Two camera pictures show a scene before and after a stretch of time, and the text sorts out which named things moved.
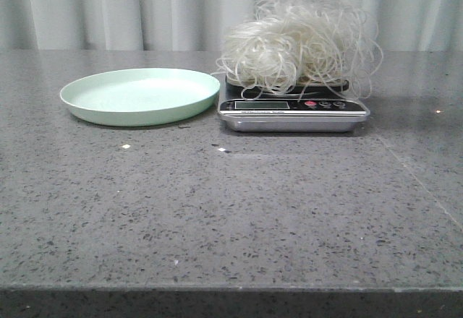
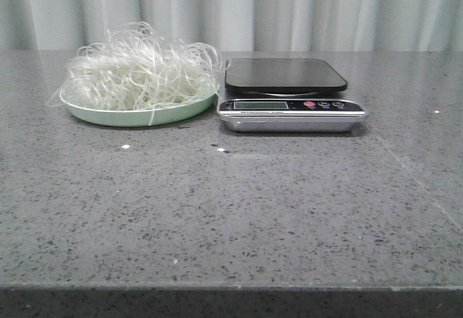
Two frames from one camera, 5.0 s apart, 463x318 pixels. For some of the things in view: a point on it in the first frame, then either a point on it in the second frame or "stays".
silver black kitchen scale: x=312 y=107 stays
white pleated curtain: x=194 y=11 stays
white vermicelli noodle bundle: x=306 y=44 -> x=132 y=67
